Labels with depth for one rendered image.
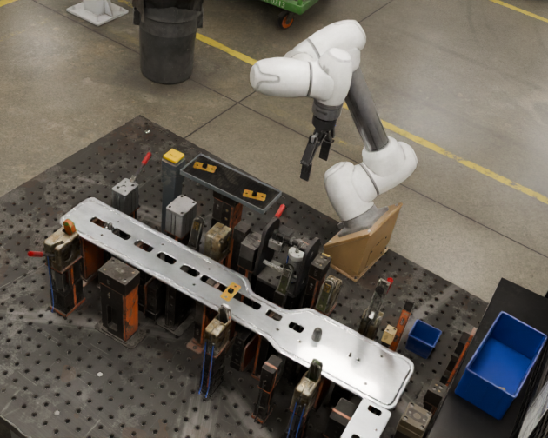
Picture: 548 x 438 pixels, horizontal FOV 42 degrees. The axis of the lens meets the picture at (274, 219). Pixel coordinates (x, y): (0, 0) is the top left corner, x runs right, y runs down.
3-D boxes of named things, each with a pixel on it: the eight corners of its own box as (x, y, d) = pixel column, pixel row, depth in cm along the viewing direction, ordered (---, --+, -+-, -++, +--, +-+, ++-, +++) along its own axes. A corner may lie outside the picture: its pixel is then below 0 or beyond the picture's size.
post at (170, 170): (157, 241, 303) (159, 159, 274) (168, 231, 309) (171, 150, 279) (171, 248, 301) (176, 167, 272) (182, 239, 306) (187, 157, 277)
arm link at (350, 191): (337, 218, 308) (313, 174, 304) (374, 197, 308) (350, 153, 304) (344, 224, 292) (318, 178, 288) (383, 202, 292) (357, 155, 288)
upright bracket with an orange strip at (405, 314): (371, 389, 261) (405, 300, 228) (372, 387, 262) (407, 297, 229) (378, 393, 261) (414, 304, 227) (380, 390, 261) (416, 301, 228)
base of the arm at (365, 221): (351, 220, 316) (345, 209, 315) (390, 208, 301) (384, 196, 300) (330, 240, 304) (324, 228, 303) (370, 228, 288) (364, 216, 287)
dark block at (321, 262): (292, 339, 274) (310, 263, 246) (301, 327, 279) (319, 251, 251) (304, 345, 272) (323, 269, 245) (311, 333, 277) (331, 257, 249)
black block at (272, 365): (244, 420, 245) (253, 369, 226) (260, 398, 253) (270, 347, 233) (263, 431, 243) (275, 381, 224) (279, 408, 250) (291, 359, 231)
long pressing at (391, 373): (50, 227, 261) (49, 223, 260) (90, 195, 276) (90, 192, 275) (391, 414, 220) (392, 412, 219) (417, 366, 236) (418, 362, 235)
